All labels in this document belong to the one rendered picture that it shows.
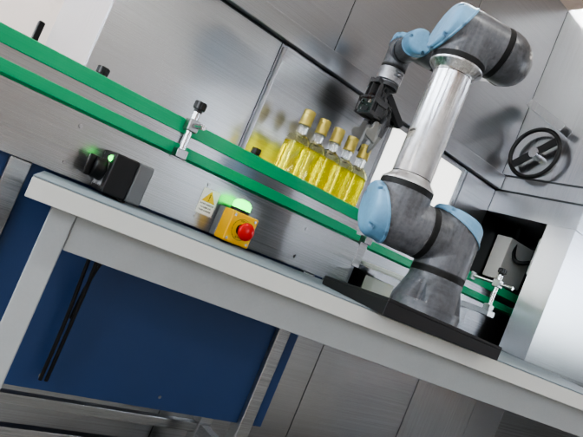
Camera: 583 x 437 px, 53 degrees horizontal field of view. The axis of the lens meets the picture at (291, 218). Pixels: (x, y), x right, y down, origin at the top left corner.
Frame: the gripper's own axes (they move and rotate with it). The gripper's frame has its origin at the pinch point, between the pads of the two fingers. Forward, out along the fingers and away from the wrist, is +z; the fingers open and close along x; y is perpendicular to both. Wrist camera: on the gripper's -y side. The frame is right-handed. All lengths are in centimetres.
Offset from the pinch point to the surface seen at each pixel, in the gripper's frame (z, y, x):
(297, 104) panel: -3.9, 20.3, -12.5
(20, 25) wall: -24, 61, -259
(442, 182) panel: -8, -50, -12
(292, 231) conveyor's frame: 31.8, 24.7, 14.8
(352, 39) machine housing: -31.5, 8.9, -15.3
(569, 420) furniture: 48, -28, 69
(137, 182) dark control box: 35, 70, 22
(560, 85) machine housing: -64, -84, -4
